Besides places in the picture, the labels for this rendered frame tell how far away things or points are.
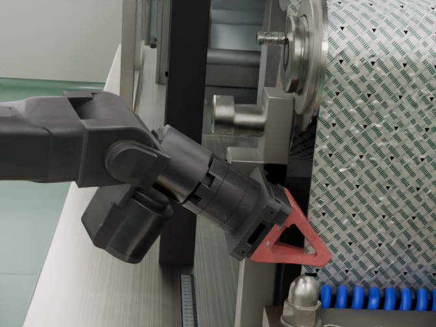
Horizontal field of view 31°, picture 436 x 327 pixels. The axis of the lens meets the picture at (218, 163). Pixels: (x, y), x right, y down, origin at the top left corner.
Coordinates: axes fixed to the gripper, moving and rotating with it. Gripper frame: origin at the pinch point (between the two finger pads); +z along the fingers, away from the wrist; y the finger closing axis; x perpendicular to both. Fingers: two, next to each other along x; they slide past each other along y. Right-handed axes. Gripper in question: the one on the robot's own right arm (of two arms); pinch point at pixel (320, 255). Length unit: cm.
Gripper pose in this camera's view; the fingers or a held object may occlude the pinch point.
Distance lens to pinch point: 78.8
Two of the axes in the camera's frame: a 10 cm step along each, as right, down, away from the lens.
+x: 5.6, -8.0, -2.1
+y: 0.6, 3.0, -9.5
